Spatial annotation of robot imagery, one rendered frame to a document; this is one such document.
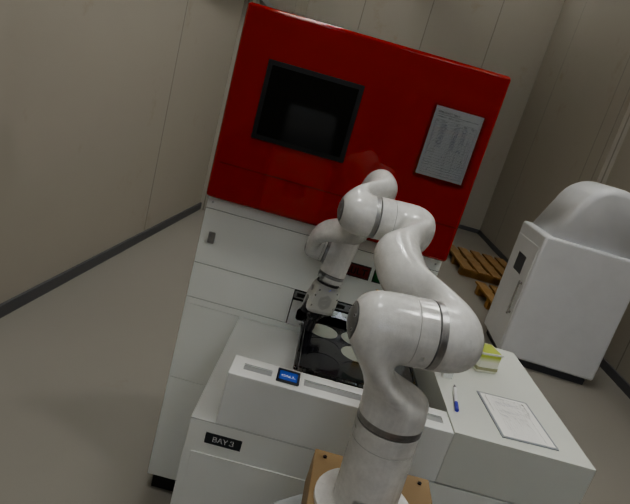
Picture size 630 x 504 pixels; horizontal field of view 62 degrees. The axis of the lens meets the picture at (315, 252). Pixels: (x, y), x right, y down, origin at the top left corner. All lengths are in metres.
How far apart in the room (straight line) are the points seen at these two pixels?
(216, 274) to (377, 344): 1.08
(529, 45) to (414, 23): 2.13
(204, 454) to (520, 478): 0.76
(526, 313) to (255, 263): 3.13
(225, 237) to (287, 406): 0.73
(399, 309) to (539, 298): 3.75
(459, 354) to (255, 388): 0.55
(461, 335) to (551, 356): 3.91
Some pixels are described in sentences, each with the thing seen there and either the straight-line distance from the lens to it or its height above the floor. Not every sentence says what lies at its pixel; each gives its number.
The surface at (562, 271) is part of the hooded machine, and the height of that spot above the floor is 0.87.
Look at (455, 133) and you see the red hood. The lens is 1.71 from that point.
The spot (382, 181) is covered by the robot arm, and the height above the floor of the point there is 1.46.
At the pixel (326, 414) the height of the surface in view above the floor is 0.92.
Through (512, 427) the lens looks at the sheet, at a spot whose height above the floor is 0.97.
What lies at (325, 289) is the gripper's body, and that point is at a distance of 1.66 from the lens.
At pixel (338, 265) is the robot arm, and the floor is 1.15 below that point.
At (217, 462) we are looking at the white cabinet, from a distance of 1.41.
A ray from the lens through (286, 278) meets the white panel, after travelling 1.82.
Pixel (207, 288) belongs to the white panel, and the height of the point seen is 0.89.
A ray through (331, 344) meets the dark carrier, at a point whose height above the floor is 0.90.
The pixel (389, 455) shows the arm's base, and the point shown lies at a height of 1.07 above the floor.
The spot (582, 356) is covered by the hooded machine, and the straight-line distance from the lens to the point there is 4.87.
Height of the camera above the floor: 1.60
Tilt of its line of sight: 15 degrees down
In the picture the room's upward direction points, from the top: 16 degrees clockwise
